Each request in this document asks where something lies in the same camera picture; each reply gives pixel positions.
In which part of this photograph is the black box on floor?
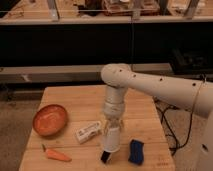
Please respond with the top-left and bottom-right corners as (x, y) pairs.
(170, 49), (213, 75)

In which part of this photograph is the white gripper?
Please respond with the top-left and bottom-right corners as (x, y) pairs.
(103, 102), (125, 134)

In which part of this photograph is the blue folded cloth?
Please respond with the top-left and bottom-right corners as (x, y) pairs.
(128, 140), (144, 165)

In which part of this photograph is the black small block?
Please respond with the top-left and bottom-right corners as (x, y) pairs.
(101, 151), (111, 164)

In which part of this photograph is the white eraser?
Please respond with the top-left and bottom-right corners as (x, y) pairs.
(75, 121), (101, 144)

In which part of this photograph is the orange toy carrot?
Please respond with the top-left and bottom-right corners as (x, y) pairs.
(42, 145), (71, 162)

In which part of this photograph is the black cable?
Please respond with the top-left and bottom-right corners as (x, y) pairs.
(155, 99), (195, 157)

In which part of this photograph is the orange wooden bowl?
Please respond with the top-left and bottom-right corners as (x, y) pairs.
(33, 104), (68, 136)

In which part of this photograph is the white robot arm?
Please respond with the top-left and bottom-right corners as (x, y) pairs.
(101, 64), (213, 171)

